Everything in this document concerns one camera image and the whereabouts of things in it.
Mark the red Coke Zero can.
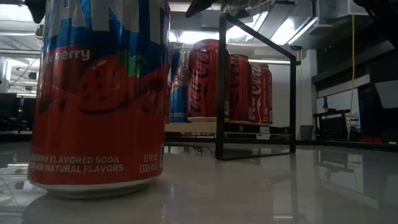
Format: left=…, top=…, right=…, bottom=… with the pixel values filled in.
left=229, top=54, right=252, bottom=122
left=187, top=39, right=231, bottom=123

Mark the blue silver Red Bull can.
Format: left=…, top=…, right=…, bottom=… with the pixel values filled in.
left=169, top=48, right=191, bottom=124

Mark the red Coca-Cola can white script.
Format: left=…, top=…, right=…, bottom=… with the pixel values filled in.
left=250, top=63, right=274, bottom=124

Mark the red Fanta strawberry can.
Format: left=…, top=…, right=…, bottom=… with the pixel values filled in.
left=27, top=0, right=172, bottom=198

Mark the grey ceiling box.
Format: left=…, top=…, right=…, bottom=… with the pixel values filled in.
left=200, top=11, right=220, bottom=31

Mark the bright ceiling light panel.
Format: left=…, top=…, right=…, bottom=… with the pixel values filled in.
left=169, top=30, right=220, bottom=45

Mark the white background appliance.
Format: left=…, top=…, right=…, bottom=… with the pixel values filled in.
left=0, top=57, right=12, bottom=94

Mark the white ceiling pipe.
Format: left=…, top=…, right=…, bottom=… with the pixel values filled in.
left=248, top=57, right=302, bottom=66

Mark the slanted ceiling light panel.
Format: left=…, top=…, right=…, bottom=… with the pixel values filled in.
left=226, top=12, right=320, bottom=47

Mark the black background equipment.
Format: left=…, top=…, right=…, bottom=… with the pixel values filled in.
left=0, top=92, right=35, bottom=132

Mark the grey waste bin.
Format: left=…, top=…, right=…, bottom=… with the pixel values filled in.
left=299, top=124, right=315, bottom=141

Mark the black wheeled cart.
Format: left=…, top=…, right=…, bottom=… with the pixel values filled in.
left=313, top=96, right=361, bottom=141

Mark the pale flat panel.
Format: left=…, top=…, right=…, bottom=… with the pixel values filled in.
left=374, top=80, right=398, bottom=109

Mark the wooden tray with handles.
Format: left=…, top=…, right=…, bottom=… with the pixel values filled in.
left=164, top=12, right=298, bottom=161

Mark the white ceiling duct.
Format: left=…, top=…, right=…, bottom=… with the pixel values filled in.
left=317, top=0, right=369, bottom=19

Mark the black metal table frame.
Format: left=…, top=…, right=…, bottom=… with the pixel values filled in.
left=0, top=130, right=398, bottom=153

